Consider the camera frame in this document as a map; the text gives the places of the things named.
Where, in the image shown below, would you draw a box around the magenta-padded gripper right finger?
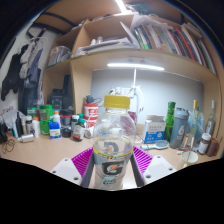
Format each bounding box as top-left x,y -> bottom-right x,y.
131,145 -> 178,188

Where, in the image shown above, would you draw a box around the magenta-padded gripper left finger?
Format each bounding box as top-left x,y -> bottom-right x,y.
50,146 -> 96,189

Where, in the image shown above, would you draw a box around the clear drink bottle yellow cap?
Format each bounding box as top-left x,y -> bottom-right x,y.
92,94 -> 138,191

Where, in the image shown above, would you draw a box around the dark pill bottle green cap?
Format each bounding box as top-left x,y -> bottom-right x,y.
72,118 -> 87,142

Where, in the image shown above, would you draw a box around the blue and white carton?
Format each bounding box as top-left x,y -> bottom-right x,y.
142,114 -> 167,145

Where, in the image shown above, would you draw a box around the small white blue bottle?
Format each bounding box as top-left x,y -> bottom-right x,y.
48,120 -> 62,140

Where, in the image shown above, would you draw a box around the grey shaker bottle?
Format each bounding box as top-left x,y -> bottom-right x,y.
169,107 -> 190,149

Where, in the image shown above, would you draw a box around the tall green bottle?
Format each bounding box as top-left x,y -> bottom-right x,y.
165,101 -> 177,141

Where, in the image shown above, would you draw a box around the red and white canister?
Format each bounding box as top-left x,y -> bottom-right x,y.
83,103 -> 99,129

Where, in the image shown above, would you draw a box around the silver can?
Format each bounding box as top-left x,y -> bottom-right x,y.
18,133 -> 35,144

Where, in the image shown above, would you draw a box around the brown jar white lid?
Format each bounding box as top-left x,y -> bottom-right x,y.
198,132 -> 212,155

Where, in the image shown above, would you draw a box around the clear bottle gold cap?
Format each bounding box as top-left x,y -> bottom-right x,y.
188,99 -> 199,148

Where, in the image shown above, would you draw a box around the black case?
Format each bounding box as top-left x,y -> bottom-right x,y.
49,88 -> 73,111

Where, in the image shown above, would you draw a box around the brown cup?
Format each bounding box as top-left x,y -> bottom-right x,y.
206,137 -> 221,158

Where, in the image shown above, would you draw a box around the clear glass bottle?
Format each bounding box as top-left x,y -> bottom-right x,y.
204,99 -> 217,137

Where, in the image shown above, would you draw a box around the wooden shelf unit with books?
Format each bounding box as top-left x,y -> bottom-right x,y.
43,11 -> 223,134

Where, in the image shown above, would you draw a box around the hanging clothes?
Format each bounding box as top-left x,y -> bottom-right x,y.
0,36 -> 44,101

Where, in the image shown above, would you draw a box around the long ceiling light strip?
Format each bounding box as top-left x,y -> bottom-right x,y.
114,0 -> 128,14

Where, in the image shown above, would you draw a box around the spoon with wooden handle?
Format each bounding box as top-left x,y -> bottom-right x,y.
186,134 -> 196,161

